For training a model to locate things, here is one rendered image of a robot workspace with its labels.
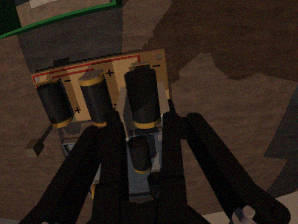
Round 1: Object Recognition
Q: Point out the light grey tray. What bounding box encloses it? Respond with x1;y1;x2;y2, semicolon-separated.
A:
61;128;162;199

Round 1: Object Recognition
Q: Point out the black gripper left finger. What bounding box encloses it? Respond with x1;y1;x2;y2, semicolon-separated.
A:
18;87;131;224

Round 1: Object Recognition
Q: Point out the green open box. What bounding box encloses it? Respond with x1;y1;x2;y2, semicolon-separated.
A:
0;0;123;39

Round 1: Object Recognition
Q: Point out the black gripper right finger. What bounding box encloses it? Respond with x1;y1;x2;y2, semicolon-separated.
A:
157;82;291;224

